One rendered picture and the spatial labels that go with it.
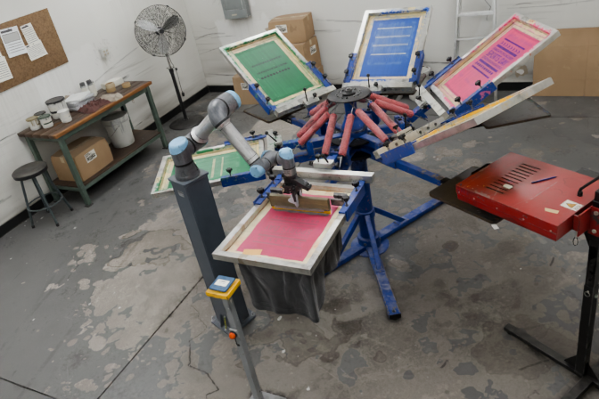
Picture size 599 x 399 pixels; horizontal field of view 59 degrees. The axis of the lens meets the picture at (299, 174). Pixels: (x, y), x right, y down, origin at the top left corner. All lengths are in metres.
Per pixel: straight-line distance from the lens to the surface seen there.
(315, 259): 2.65
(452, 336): 3.58
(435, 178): 3.31
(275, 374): 3.51
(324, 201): 2.96
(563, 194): 2.83
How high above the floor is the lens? 2.61
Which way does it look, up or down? 28 degrees down
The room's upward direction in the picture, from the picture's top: 11 degrees counter-clockwise
